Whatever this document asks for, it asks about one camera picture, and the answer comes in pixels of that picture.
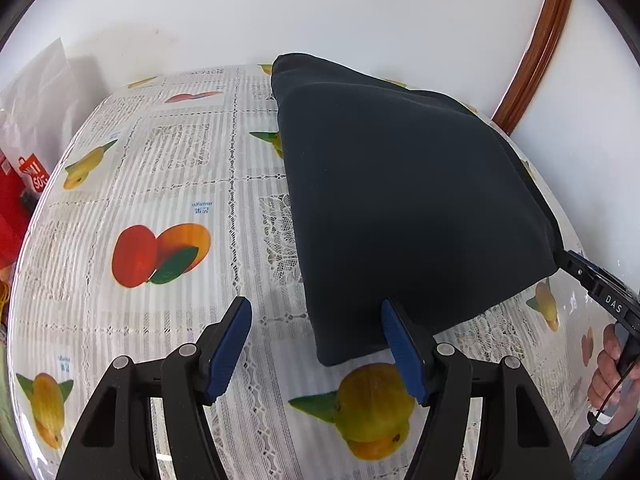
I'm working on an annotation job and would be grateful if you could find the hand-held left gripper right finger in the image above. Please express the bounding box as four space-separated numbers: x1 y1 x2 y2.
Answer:
381 297 576 480

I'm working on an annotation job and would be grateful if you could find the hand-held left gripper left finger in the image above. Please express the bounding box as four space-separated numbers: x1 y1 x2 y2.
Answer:
56 296 253 480

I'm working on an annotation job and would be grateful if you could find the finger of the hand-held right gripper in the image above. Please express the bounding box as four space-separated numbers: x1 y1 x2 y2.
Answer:
556 249 601 288

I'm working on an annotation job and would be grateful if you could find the black sweatshirt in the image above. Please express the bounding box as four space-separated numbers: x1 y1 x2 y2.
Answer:
271 52 561 367

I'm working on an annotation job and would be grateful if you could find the person's right forearm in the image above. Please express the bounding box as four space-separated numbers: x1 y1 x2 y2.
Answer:
572 410 636 480

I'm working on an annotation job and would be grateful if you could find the person's right hand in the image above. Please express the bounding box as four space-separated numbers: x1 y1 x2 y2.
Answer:
587 324 637 428

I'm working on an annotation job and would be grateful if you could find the fruit-print tablecloth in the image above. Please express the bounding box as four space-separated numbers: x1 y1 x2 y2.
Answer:
7 64 616 480

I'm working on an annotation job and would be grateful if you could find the green bedsheet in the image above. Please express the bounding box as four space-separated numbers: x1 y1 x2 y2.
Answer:
0 340 21 461

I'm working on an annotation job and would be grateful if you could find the red paper shopping bag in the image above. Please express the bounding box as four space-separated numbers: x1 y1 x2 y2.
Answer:
0 152 33 271

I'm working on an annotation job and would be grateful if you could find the white plastic bag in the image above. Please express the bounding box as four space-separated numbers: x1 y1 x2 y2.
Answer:
0 37 81 196

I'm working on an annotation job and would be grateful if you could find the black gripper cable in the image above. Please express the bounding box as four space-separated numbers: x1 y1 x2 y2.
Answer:
570 330 637 461

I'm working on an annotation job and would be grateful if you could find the wooden door frame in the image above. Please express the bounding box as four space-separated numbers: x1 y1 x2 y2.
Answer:
492 0 576 136

